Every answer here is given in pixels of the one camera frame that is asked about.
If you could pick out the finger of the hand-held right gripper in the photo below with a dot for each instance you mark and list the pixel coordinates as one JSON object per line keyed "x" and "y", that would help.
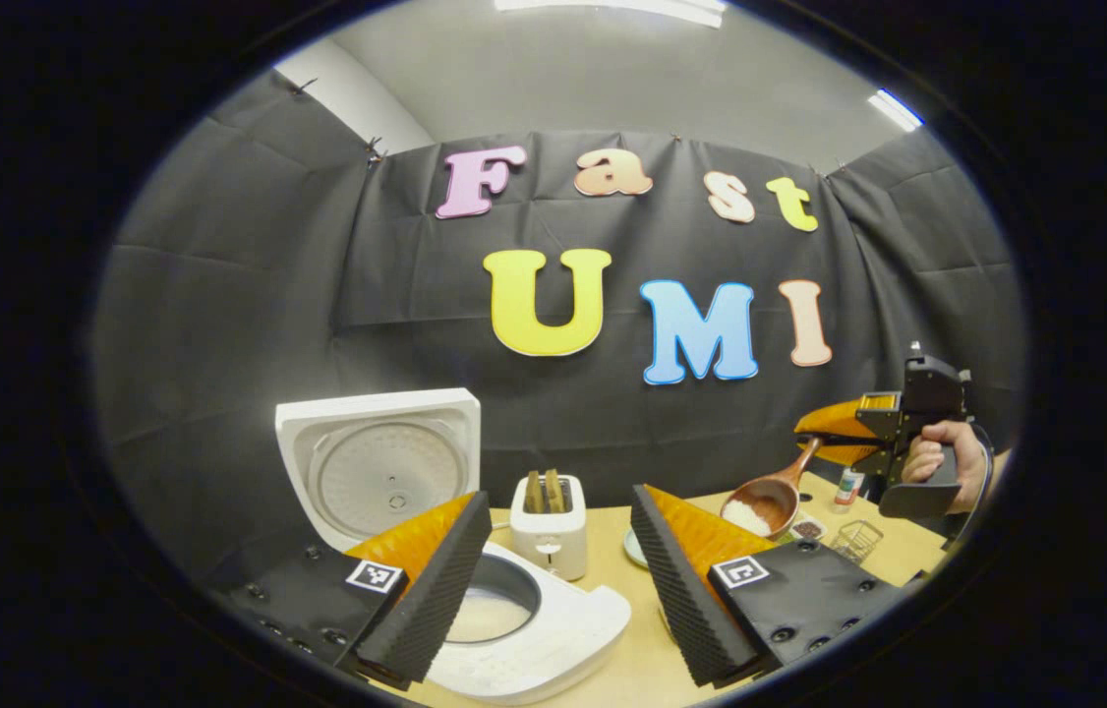
{"x": 839, "y": 421}
{"x": 853, "y": 454}

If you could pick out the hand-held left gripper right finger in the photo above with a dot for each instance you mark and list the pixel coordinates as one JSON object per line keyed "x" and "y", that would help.
{"x": 681, "y": 610}

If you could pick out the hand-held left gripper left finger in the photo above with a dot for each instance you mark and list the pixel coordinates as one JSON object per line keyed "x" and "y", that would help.
{"x": 436, "y": 600}

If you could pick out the brown wooden spoon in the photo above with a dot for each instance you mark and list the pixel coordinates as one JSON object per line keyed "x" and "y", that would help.
{"x": 755, "y": 497}

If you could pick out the white rice cooker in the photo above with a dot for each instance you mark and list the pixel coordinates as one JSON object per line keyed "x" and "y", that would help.
{"x": 377, "y": 462}

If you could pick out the clear water bottle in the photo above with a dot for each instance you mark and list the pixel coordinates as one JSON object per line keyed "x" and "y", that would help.
{"x": 848, "y": 489}

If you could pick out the pale green plate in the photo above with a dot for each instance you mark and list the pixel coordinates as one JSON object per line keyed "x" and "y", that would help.
{"x": 634, "y": 549}

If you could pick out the white toaster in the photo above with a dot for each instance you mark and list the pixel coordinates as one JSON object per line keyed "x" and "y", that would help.
{"x": 549, "y": 546}

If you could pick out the toast bread slice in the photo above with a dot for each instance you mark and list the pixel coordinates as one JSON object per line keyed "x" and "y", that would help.
{"x": 555, "y": 492}
{"x": 535, "y": 492}

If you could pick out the small ceiling light panel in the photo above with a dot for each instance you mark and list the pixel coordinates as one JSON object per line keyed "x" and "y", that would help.
{"x": 896, "y": 110}

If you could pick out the large ceiling light panel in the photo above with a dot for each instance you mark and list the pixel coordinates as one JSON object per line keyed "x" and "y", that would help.
{"x": 612, "y": 8}

